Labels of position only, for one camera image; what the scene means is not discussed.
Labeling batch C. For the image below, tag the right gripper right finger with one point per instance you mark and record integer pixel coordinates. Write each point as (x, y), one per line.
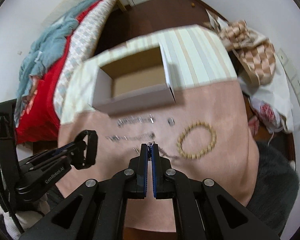
(162, 175)

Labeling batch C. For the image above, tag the pink and striped table cloth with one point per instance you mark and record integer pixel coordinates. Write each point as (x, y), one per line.
(206, 89)

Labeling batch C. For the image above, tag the white power strip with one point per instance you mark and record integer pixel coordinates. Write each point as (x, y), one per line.
(291, 73)

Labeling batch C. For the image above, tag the checkered bed sheet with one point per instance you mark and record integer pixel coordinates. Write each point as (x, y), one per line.
(82, 45)

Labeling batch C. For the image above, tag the brown checkered fabric bag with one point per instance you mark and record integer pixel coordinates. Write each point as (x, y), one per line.
(253, 50)

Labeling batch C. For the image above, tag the dark fluffy cushion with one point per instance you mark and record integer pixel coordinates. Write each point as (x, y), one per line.
(276, 188)

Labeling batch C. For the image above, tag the white plastic bag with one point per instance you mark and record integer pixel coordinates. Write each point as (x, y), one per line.
(271, 102)

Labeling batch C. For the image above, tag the white cardboard box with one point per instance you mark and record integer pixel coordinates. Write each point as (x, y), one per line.
(138, 81)

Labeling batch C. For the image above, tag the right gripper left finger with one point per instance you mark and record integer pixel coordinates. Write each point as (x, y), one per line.
(137, 183)

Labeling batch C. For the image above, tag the teal blanket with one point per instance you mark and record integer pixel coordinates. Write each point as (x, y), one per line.
(48, 48)

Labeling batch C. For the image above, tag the black watch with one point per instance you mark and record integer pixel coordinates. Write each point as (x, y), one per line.
(88, 147)

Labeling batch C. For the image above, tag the red blanket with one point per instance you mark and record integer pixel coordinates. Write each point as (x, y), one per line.
(39, 121)

